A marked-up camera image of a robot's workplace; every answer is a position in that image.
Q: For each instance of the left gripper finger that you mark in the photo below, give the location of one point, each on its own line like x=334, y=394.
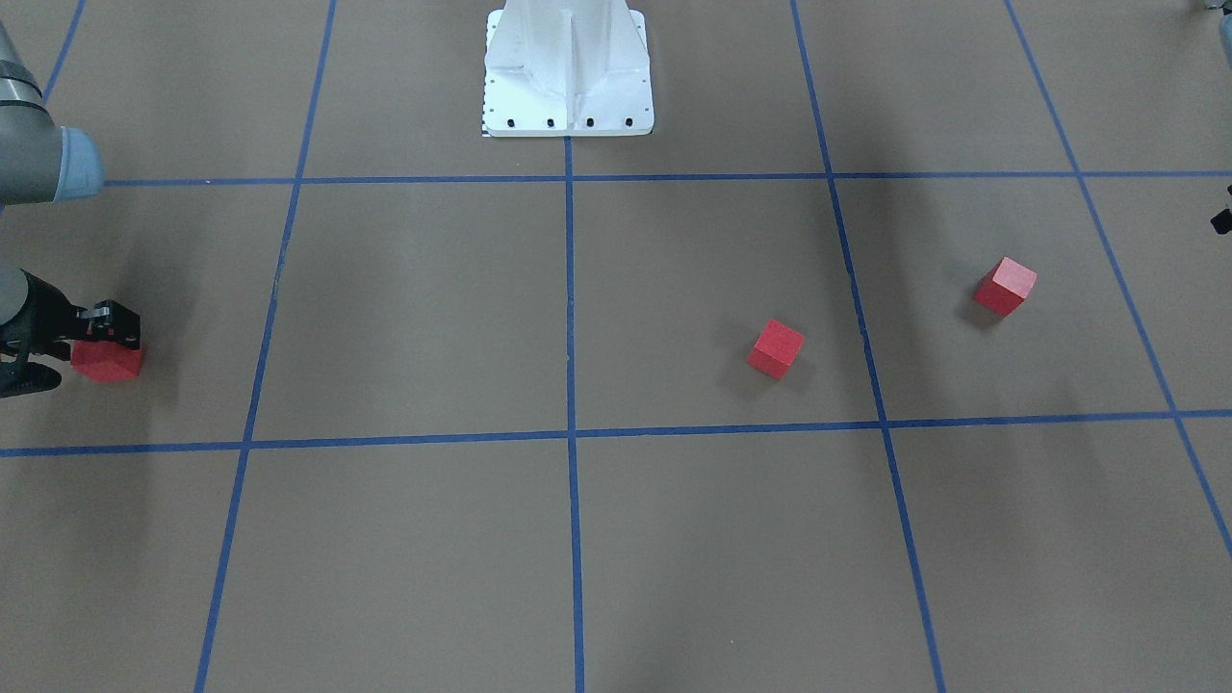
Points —
x=1222, y=221

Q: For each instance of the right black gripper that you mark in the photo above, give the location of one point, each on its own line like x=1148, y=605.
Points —
x=40, y=313

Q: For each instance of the red block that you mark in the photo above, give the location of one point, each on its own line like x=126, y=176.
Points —
x=776, y=349
x=1005, y=287

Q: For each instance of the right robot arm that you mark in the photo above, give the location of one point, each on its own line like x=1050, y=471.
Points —
x=47, y=163

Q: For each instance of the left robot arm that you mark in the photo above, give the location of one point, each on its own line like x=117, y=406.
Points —
x=1223, y=29

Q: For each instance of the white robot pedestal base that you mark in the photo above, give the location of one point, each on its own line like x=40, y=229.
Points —
x=556, y=69

